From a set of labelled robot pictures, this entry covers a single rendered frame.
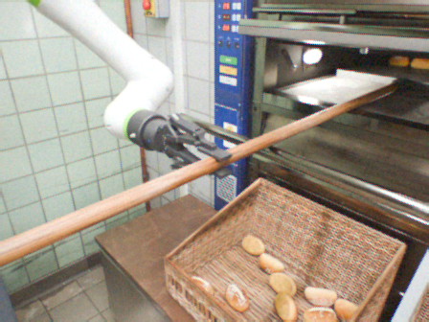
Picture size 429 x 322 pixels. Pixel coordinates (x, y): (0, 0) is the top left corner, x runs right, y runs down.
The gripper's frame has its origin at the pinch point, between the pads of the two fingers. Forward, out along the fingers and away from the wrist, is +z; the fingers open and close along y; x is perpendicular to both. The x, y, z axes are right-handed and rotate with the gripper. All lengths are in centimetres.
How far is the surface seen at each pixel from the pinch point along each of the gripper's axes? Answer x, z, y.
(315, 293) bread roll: -35, 10, 55
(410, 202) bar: -16.4, 31.5, 2.2
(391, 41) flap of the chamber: -38.9, 14.2, -20.9
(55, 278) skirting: 9, -121, 114
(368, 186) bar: -16.6, 24.1, 2.2
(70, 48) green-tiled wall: -23, -123, -7
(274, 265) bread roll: -36, -7, 55
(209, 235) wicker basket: -24, -28, 47
